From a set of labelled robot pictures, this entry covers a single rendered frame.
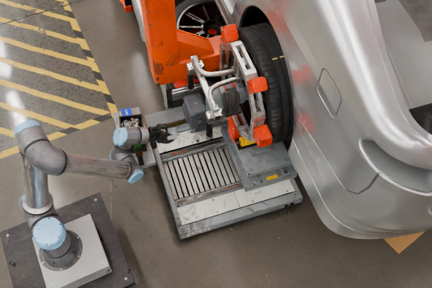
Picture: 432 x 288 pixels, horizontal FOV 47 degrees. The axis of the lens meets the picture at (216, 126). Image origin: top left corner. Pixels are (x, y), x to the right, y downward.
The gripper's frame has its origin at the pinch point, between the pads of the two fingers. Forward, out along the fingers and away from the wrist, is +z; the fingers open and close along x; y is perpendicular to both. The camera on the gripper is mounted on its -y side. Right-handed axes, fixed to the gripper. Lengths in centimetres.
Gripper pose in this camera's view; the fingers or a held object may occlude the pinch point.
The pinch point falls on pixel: (177, 135)
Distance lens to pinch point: 278.0
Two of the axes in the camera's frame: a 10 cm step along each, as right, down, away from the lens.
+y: 4.2, -6.4, -6.4
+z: 8.2, -0.3, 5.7
